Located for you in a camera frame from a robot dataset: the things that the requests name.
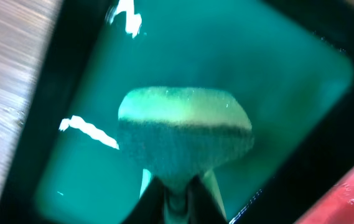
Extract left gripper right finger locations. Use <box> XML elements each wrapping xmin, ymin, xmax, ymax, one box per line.
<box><xmin>187</xmin><ymin>176</ymin><xmax>228</xmax><ymax>224</ymax></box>

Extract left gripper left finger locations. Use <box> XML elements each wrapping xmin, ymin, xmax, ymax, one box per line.
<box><xmin>122</xmin><ymin>177</ymin><xmax>165</xmax><ymax>224</ymax></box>

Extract green scrub sponge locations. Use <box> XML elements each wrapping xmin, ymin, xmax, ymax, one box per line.
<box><xmin>116</xmin><ymin>86</ymin><xmax>254</xmax><ymax>223</ymax></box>

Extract red plastic tray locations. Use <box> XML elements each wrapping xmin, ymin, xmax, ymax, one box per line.
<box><xmin>296</xmin><ymin>167</ymin><xmax>354</xmax><ymax>224</ymax></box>

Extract dark green tray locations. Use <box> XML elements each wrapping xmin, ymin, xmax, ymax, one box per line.
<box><xmin>0</xmin><ymin>1</ymin><xmax>354</xmax><ymax>223</ymax></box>

